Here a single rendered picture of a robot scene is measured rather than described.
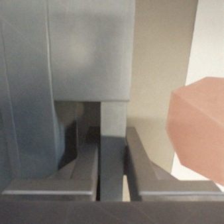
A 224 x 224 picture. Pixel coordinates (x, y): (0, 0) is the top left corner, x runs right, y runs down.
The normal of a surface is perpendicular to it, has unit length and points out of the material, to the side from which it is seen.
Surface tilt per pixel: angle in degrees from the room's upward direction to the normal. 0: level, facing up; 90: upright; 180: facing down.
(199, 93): 42
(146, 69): 0
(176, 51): 0
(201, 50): 0
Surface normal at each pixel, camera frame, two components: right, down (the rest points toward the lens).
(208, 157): -0.62, 0.29
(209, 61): 0.02, 0.25
